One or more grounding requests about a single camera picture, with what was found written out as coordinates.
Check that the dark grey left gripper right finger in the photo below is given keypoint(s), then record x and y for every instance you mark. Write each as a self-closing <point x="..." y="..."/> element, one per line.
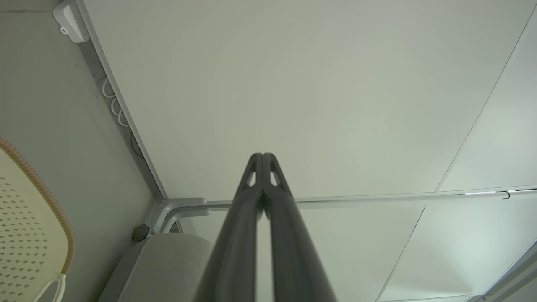
<point x="293" y="251"/>

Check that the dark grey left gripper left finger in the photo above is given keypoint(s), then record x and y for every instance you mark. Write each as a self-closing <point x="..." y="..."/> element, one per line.
<point x="235" y="243"/>

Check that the cream perforated laundry basket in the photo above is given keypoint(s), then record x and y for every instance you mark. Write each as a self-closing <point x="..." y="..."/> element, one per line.
<point x="25" y="218"/>

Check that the grey partition foot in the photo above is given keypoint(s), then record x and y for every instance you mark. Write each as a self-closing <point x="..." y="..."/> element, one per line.
<point x="184" y="214"/>
<point x="176" y="203"/>

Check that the grey fabric sofa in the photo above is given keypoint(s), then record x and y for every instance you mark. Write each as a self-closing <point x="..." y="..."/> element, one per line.
<point x="168" y="268"/>

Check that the black caster wheel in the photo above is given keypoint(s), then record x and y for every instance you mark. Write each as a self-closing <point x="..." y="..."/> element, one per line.
<point x="141" y="233"/>

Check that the narrow white partition panel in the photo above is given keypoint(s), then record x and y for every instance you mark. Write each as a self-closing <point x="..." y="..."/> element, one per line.
<point x="419" y="251"/>

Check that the wide white partition panel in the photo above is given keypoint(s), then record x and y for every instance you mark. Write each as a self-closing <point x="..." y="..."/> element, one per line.
<point x="293" y="75"/>

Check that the small black hook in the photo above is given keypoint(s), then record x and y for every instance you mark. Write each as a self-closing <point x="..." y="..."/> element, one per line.
<point x="507" y="195"/>

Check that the white power strip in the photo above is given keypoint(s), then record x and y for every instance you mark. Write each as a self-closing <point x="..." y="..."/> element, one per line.
<point x="71" y="21"/>

